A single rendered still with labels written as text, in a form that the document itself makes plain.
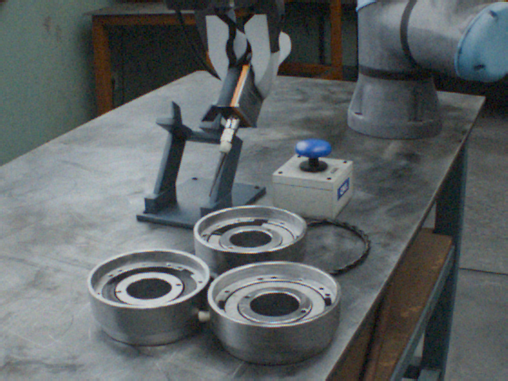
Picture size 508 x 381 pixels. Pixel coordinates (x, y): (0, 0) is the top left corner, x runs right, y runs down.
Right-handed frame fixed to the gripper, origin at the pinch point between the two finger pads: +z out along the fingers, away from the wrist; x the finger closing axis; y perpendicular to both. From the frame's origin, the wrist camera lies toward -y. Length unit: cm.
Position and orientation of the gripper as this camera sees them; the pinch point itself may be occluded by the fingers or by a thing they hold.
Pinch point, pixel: (245, 87)
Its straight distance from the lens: 75.6
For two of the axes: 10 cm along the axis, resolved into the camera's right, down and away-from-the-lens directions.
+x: -8.7, -1.1, 4.8
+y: 4.9, -3.8, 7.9
